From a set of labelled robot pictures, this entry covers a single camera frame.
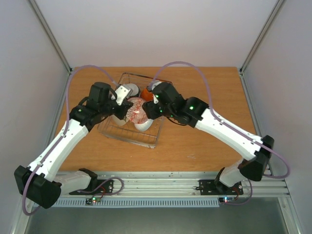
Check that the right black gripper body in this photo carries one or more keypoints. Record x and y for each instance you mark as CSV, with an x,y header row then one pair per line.
x,y
149,110

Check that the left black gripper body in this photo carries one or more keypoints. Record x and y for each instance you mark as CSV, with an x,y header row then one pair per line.
x,y
120,114

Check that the floral cream bowl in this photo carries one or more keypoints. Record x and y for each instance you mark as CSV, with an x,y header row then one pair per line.
x,y
119,122

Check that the red patterned small dish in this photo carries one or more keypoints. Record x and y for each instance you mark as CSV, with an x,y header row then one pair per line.
x,y
136,113

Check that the teal and white bowl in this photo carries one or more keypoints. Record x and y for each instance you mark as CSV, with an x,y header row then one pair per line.
x,y
134,90

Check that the chrome wire dish rack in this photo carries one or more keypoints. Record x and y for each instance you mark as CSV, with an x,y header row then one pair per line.
x,y
135,128

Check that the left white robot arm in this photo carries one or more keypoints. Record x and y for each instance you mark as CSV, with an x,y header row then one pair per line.
x,y
38,181

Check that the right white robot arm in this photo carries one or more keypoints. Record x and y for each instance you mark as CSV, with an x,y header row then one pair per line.
x,y
254,150

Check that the left controller board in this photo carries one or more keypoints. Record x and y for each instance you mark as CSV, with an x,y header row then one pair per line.
x,y
92,201

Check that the controller board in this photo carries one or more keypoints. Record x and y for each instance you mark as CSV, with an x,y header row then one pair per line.
x,y
227,199
92,201

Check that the right controller board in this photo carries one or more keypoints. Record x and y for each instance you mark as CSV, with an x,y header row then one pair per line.
x,y
227,199

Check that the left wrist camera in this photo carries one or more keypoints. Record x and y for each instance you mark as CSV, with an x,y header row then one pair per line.
x,y
121,93

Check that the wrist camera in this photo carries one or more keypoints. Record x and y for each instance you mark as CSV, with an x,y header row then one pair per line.
x,y
121,93
153,84

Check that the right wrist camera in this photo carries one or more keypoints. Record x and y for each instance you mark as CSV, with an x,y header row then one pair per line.
x,y
153,84

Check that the aluminium mounting rail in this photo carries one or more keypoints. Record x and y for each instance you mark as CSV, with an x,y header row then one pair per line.
x,y
183,184

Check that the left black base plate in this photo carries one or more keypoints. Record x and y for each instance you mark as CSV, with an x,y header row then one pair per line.
x,y
107,186

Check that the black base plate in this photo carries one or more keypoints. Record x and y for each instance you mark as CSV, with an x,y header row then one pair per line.
x,y
208,187
107,186

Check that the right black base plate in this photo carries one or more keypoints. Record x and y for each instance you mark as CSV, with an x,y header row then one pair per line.
x,y
208,187

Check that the grey slotted cable duct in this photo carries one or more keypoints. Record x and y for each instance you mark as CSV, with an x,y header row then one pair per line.
x,y
140,203

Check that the left aluminium frame post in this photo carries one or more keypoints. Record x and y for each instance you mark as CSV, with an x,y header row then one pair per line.
x,y
37,11

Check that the aluminium frame post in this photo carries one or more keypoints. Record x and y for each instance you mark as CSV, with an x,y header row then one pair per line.
x,y
263,32
37,11

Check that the right aluminium frame post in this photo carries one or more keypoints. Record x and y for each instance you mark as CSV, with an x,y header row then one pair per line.
x,y
263,32

